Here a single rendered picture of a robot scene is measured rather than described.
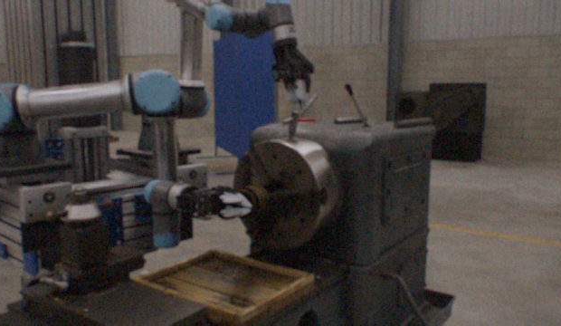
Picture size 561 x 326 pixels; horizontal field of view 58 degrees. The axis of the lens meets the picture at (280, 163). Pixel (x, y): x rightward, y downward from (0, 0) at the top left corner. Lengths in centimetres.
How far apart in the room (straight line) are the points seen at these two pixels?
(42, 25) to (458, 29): 1028
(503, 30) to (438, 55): 134
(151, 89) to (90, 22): 60
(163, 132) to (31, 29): 57
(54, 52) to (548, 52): 1011
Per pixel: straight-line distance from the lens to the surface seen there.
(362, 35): 1233
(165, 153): 157
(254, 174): 140
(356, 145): 146
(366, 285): 157
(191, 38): 192
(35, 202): 151
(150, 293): 109
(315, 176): 135
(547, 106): 1116
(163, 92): 140
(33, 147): 164
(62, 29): 189
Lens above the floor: 138
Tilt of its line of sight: 8 degrees down
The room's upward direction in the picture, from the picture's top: straight up
